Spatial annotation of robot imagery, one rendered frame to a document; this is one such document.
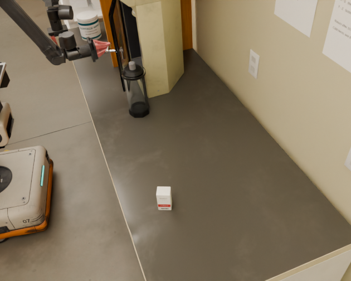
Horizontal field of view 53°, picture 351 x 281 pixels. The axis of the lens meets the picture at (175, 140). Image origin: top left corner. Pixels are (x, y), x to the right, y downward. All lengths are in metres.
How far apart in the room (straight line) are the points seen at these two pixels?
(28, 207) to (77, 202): 0.41
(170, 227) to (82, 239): 1.26
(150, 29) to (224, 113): 0.51
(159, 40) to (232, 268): 1.02
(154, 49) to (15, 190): 1.34
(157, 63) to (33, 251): 1.47
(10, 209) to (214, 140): 1.40
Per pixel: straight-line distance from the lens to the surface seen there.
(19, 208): 2.39
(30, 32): 1.67
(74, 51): 1.71
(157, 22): 1.62
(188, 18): 2.11
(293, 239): 1.26
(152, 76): 1.73
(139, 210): 1.31
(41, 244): 2.52
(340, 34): 1.17
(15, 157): 2.72
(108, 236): 2.41
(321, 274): 1.38
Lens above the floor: 1.99
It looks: 43 degrees down
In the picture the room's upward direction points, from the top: 5 degrees counter-clockwise
